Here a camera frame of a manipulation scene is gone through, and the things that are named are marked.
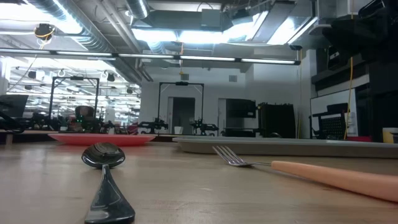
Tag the silver round ventilation duct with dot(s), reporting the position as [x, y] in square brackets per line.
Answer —
[138, 8]

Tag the red box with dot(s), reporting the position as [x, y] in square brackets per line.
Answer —
[359, 138]

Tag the black rig frame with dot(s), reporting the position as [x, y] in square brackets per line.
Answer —
[76, 78]
[182, 83]

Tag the whiteboard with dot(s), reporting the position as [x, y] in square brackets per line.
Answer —
[320, 104]

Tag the black perforated cart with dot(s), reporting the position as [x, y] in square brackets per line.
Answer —
[332, 126]

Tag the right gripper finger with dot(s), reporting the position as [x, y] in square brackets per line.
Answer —
[334, 35]

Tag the black wall screen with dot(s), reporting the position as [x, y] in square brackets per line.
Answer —
[241, 108]

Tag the grey ceiling box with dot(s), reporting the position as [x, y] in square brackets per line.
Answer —
[211, 18]

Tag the black cabinet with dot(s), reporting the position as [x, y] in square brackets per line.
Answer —
[276, 119]

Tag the black computer monitor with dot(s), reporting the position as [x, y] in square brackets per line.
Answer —
[12, 105]

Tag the red plate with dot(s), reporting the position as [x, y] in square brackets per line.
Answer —
[102, 139]

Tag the long linear ceiling light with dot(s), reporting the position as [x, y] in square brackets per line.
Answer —
[149, 56]

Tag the yellow and white container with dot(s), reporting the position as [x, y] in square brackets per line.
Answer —
[388, 136]

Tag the background black robot arm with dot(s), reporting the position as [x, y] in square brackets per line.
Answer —
[154, 125]
[203, 127]

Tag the grey tray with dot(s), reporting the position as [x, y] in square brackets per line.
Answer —
[280, 147]

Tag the black spoon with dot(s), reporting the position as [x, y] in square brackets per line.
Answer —
[107, 199]

